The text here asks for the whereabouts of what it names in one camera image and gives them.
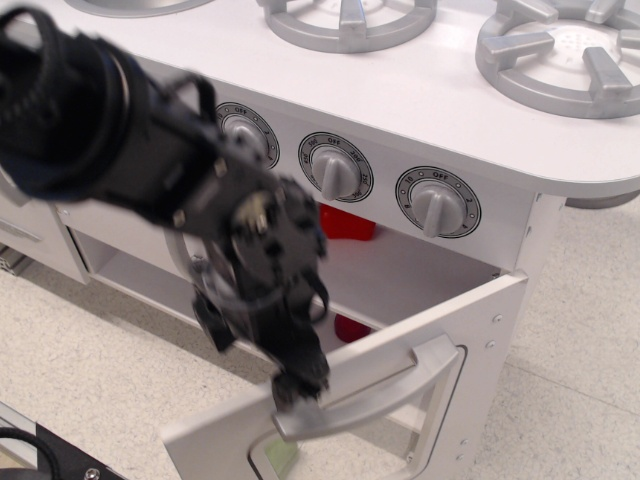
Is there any grey left oven knob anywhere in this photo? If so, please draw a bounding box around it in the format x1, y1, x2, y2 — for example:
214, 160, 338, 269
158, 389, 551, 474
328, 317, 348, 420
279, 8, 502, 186
216, 102, 280, 169

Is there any white toy kitchen unit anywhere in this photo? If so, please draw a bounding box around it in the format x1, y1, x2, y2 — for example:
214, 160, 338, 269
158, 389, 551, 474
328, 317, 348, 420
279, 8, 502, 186
0, 0, 640, 480

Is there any green toy bell pepper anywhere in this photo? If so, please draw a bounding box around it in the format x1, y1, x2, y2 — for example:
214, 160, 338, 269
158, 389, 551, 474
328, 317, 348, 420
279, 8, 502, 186
265, 440, 299, 479

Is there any silver cabinet door handle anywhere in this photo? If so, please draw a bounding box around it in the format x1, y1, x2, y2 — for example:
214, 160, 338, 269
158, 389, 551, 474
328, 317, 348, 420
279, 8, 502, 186
163, 229, 206, 289

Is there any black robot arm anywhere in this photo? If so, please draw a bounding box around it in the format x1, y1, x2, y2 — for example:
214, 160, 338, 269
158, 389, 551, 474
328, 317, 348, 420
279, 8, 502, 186
1, 5, 330, 411

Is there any red toy item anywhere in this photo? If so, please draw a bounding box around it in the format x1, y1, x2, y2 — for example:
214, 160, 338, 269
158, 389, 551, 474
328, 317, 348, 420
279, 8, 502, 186
334, 314, 372, 343
320, 204, 376, 241

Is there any grey middle oven knob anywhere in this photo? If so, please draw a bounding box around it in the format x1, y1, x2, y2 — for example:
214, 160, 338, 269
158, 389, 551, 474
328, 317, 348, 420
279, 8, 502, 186
298, 132, 374, 203

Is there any grey oven knob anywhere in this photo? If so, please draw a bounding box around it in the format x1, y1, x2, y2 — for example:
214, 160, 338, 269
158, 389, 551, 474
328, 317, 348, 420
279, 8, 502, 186
395, 166, 482, 239
216, 102, 280, 169
298, 132, 374, 203

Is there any grey stove burner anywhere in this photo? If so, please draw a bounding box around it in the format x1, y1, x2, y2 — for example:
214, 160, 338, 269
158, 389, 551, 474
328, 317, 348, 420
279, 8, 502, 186
475, 1, 639, 119
258, 1, 438, 54

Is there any aluminium frame rail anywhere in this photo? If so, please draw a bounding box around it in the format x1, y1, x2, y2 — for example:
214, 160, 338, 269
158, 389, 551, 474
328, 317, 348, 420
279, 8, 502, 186
1, 403, 38, 468

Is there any black cable on base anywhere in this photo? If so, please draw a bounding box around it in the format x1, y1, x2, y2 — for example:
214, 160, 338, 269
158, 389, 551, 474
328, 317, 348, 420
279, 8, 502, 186
0, 427, 61, 480

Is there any grey right oven knob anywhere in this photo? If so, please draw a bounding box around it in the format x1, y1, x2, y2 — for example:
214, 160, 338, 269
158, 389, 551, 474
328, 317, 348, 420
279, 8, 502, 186
395, 166, 482, 239

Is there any red toy upper item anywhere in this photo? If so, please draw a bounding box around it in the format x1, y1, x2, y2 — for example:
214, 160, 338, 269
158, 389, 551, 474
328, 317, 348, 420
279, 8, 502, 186
320, 204, 376, 241

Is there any white toy oven door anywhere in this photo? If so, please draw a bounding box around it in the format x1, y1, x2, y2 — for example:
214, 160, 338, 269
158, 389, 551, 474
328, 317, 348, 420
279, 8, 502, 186
161, 273, 527, 479

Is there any red toy lower item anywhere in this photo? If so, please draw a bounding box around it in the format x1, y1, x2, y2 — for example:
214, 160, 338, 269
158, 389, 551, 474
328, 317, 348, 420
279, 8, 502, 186
334, 314, 372, 343

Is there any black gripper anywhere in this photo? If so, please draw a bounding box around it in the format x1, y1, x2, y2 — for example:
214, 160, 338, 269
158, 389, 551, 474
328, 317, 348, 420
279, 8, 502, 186
193, 259, 330, 412

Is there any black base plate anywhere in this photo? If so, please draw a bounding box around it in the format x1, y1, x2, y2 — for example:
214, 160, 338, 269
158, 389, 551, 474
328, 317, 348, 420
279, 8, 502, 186
0, 423, 126, 480

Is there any grey middle stove burner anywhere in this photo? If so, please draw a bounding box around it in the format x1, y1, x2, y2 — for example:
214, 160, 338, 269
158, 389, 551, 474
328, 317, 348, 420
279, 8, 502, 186
258, 1, 438, 54

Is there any grey right stove burner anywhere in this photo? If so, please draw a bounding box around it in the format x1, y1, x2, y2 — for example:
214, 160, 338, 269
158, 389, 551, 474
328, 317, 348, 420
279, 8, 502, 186
475, 1, 639, 119

